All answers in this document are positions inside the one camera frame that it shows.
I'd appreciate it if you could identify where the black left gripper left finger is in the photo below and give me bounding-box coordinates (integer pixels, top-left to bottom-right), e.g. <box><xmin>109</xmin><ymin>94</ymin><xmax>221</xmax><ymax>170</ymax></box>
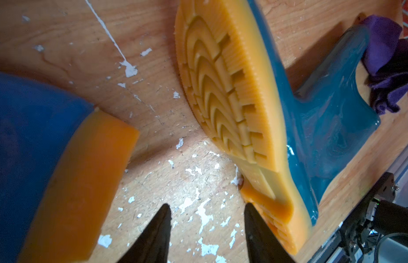
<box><xmin>119</xmin><ymin>203</ymin><xmax>172</xmax><ymax>263</ymax></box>

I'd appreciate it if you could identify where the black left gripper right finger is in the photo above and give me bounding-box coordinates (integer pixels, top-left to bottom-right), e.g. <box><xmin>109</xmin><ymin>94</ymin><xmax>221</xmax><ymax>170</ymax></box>
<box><xmin>244</xmin><ymin>203</ymin><xmax>295</xmax><ymax>263</ymax></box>

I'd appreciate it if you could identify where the teal rubber boot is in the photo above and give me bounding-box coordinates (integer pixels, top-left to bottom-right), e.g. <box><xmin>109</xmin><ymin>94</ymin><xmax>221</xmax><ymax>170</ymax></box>
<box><xmin>175</xmin><ymin>1</ymin><xmax>380</xmax><ymax>255</ymax></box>

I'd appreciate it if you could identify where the purple cloth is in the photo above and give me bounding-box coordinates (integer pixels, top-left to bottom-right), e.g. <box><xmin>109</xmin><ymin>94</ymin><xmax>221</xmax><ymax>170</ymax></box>
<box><xmin>361</xmin><ymin>15</ymin><xmax>408</xmax><ymax>115</ymax></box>

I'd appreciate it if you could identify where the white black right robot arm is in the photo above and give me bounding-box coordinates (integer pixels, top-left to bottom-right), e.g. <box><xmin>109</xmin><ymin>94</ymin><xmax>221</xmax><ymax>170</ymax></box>
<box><xmin>340</xmin><ymin>172</ymin><xmax>408</xmax><ymax>263</ymax></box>

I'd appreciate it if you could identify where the blue rubber boot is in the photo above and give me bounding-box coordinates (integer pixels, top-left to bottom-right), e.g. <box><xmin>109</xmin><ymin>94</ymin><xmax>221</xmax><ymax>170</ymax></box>
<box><xmin>0</xmin><ymin>72</ymin><xmax>139</xmax><ymax>263</ymax></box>

